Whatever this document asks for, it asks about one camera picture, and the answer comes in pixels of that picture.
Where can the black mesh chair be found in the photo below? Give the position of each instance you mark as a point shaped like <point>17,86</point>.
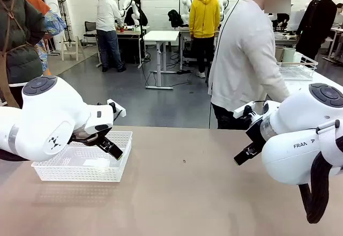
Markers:
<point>89,28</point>

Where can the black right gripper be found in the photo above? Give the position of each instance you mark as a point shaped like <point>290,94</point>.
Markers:
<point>256,134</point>

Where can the person in white shirt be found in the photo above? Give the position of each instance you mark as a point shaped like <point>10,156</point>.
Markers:
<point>105,16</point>

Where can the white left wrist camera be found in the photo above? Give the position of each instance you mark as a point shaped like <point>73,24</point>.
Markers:
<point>119,110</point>

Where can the black backpack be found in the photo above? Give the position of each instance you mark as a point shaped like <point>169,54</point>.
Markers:
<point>175,17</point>

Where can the person in yellow hoodie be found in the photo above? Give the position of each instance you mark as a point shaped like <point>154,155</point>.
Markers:
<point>203,13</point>

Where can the white side table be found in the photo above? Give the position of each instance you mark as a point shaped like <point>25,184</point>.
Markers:
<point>324,78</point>

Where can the white perforated plastic basket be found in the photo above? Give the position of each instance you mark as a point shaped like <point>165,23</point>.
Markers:
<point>80,171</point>

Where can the person in dark green jacket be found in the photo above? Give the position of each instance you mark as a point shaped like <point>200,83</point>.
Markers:
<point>18,32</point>

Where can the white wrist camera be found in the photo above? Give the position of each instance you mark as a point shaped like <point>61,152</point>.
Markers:
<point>241,110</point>
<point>119,110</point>

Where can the background workbench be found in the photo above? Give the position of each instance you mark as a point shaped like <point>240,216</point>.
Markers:
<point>131,32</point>

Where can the person's right forearm white sleeve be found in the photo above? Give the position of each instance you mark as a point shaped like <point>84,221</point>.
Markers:
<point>278,88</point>

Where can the person in black coat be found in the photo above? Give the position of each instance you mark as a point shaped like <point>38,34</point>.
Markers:
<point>319,18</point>

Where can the light wooden frame stand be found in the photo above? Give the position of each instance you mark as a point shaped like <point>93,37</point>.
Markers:
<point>77,48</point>

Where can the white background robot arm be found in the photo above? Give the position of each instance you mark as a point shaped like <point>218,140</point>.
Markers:
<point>185,5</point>
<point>127,5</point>
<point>223,5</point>

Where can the white standing desk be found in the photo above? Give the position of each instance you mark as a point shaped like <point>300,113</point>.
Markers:
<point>160,35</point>

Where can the person in white sweater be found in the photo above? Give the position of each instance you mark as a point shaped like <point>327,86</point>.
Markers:
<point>241,59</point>

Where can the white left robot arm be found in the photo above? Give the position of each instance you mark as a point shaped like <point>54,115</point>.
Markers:
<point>53,112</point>

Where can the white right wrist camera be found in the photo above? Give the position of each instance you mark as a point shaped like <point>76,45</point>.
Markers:
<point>241,110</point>

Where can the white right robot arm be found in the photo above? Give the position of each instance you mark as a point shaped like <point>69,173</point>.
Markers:
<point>294,128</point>

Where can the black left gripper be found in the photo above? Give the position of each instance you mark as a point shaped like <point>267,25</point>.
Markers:
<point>97,136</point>

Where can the figure in orange blue clothes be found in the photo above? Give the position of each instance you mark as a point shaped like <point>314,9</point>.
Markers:
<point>53,21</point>

